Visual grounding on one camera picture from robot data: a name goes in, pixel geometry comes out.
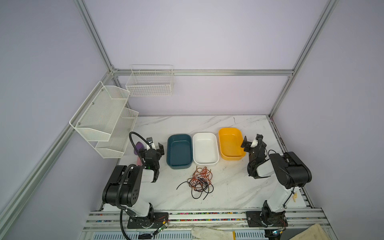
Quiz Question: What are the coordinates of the cable pile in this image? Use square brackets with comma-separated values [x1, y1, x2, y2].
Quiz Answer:
[176, 165, 215, 201]

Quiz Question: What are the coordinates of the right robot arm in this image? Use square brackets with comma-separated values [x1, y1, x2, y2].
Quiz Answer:
[241, 134, 312, 240]

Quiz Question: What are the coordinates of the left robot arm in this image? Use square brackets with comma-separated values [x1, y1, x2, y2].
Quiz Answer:
[102, 132, 165, 240]

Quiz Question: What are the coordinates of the purple pink spatula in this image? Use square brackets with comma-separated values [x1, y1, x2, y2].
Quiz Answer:
[134, 142, 144, 166]

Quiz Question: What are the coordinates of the yellow plastic bin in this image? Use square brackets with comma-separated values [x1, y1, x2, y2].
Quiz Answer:
[219, 128, 246, 161]

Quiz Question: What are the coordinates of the teal plastic bin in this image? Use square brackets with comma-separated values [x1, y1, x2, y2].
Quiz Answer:
[167, 134, 193, 170]

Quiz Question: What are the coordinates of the white plastic bin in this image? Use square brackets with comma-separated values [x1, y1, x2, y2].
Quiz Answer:
[193, 133, 220, 166]

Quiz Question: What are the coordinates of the white mesh two-tier shelf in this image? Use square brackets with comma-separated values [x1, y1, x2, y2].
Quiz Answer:
[69, 82, 139, 159]

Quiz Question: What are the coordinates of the beige cloth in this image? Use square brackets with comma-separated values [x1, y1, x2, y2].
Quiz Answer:
[290, 224, 330, 240]

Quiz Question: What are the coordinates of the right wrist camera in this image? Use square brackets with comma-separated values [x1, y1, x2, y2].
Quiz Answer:
[251, 139, 258, 148]

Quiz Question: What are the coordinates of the white wire basket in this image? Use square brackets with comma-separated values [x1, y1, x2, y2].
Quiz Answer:
[126, 65, 174, 97]

